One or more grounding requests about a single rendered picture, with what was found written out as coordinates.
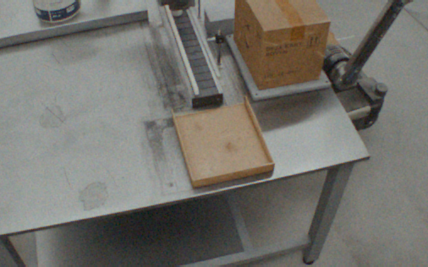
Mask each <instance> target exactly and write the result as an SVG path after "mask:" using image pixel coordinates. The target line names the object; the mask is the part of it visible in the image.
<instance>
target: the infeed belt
mask: <svg viewBox="0 0 428 267"><path fill-rule="evenodd" d="M167 19H168V16H167ZM168 21H169V19H168ZM173 21H174V23H175V26H176V28H177V31H178V34H179V37H180V39H181V41H182V44H183V49H184V52H185V55H186V57H187V60H188V63H189V66H190V68H191V71H192V74H193V76H194V78H195V82H196V85H197V88H198V90H199V94H198V95H195V93H194V95H195V99H199V98H203V97H207V96H213V95H220V93H219V91H218V88H217V85H216V82H215V80H214V78H213V76H212V73H211V70H210V67H209V66H208V63H207V61H206V58H205V55H204V52H203V51H202V48H201V46H200V43H199V41H198V38H197V36H196V33H195V30H194V29H193V26H192V24H191V22H190V17H189V15H188V12H187V10H186V9H183V14H182V15H181V16H180V17H177V18H175V17H173ZM169 24H170V21H169ZM170 26H171V24H170ZM171 29H172V26H171ZM172 31H173V29H172ZM173 35H174V33H173ZM174 38H175V41H176V42H177V40H176V37H175V35H174ZM177 45H178V43H177ZM178 49H179V47H178ZM179 51H180V49H179ZM180 54H181V52H180ZM180 57H181V55H180ZM181 59H182V57H181ZM182 62H183V65H184V61H183V59H182ZM184 67H185V66H184ZM185 70H186V68H185ZM186 73H187V70H186ZM187 75H188V73H187ZM188 78H189V75H188ZM189 82H190V79H189ZM190 85H191V88H192V90H193V87H192V84H191V82H190ZM193 92H194V90H193Z"/></svg>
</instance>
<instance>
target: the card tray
mask: <svg viewBox="0 0 428 267"><path fill-rule="evenodd" d="M244 102H245V103H243V104H238V105H233V106H225V107H221V108H216V109H211V110H207V111H203V112H194V113H190V114H185V115H180V116H176V117H175V116H174V114H173V110H172V119H173V124H174V127H175V129H176V132H177V135H178V140H179V143H180V146H181V150H182V152H183V155H184V160H185V164H186V166H187V169H188V173H189V178H190V181H191V183H192V187H193V188H198V187H202V186H206V185H211V184H214V183H222V182H226V181H230V180H234V179H238V178H242V177H248V176H253V175H257V174H261V173H265V172H272V171H274V169H275V164H276V162H275V161H274V159H273V157H272V153H271V151H270V149H269V147H268V145H267V142H266V140H265V138H264V135H263V133H262V132H261V129H260V127H259V124H258V122H257V121H256V118H255V115H254V113H253V111H252V109H251V107H250V104H249V102H248V99H247V97H246V95H245V96H244Z"/></svg>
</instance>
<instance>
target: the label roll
mask: <svg viewBox="0 0 428 267"><path fill-rule="evenodd" d="M32 2H33V4H34V7H35V11H36V16H37V18H38V19H40V20H42V21H43V22H51V23H57V22H62V21H65V20H67V19H70V18H72V17H74V16H75V15H76V14H77V13H78V12H79V11H80V9H81V1H80V0H33V1H32Z"/></svg>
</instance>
